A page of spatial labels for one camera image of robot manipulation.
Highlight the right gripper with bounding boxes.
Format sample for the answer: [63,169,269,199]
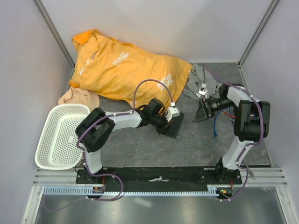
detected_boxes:
[192,97,235,122]

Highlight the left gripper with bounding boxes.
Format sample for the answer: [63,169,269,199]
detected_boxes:
[150,112,173,136]

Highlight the black network switch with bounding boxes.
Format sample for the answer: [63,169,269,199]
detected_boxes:
[167,113,185,139]

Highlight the blue ethernet cable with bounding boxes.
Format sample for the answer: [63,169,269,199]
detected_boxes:
[213,109,236,138]

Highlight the orange printed t-shirt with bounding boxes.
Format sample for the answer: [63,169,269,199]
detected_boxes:
[70,29,192,107]

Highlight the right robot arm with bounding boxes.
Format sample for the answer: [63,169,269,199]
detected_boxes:
[194,84,271,184]

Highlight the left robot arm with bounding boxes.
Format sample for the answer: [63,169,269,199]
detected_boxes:
[75,98,179,183]

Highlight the grey t-shirt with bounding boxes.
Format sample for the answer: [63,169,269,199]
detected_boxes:
[183,64,220,100]

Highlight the beige cloth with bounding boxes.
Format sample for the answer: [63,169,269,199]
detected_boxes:
[58,87,100,107]

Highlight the white perforated plastic basket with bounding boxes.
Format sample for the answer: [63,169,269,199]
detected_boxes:
[35,104,90,170]

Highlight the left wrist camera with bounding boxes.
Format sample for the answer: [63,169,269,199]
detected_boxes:
[165,107,180,122]

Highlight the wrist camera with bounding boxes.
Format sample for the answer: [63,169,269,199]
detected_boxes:
[165,107,180,122]
[198,88,207,98]

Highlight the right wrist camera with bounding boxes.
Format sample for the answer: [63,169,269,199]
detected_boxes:
[198,88,207,98]

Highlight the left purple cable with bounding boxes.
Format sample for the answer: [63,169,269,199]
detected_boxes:
[43,79,176,212]

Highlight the purple cable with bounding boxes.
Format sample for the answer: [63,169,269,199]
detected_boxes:
[43,79,176,212]
[202,67,263,203]

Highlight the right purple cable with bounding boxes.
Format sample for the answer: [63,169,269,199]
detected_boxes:
[202,67,263,203]

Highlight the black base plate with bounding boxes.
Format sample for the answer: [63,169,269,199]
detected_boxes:
[76,165,243,193]

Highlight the grey slotted cable duct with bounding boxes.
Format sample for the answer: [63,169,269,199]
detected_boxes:
[43,186,220,196]

